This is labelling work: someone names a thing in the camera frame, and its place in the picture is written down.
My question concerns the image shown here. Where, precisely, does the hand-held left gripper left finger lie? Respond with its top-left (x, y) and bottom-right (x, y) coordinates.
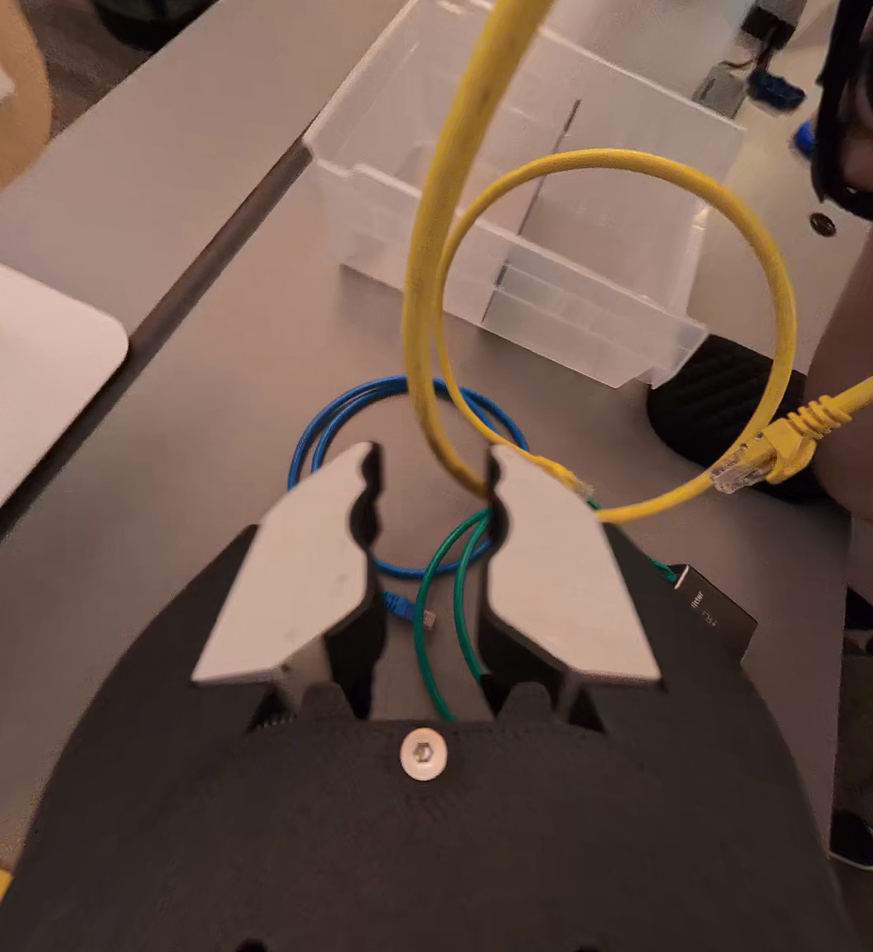
top-left (191, 442), bottom-right (389, 716)

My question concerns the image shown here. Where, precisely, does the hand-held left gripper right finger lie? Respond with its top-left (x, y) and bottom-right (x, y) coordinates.
top-left (478, 445), bottom-right (664, 689)

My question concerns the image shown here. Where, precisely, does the blue ethernet cable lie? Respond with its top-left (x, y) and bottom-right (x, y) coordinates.
top-left (289, 375), bottom-right (530, 620)

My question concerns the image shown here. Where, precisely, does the green ethernet cable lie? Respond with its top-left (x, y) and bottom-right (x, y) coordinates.
top-left (414, 500), bottom-right (679, 722)

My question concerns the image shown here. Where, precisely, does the black network switch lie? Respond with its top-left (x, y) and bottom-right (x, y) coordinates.
top-left (665, 563), bottom-right (759, 664)

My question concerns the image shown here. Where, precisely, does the yellow ethernet cable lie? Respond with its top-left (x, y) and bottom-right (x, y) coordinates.
top-left (403, 0), bottom-right (873, 525)

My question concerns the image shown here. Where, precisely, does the clear plastic bin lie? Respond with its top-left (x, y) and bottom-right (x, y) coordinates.
top-left (302, 0), bottom-right (748, 389)

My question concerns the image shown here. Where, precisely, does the blue toy piece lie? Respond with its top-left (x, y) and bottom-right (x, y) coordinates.
top-left (749, 67), bottom-right (807, 110)

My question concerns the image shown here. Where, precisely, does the small black box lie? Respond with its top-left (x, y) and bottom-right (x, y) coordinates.
top-left (741, 0), bottom-right (807, 49)

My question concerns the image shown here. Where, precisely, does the dark grey adapter box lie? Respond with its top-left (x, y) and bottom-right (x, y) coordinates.
top-left (693, 63), bottom-right (750, 118)

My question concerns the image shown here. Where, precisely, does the black wrist rest pad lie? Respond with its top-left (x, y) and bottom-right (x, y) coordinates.
top-left (646, 335), bottom-right (831, 505)

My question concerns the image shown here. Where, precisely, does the white board stand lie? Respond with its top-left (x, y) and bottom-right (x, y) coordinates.
top-left (0, 137), bottom-right (131, 555)

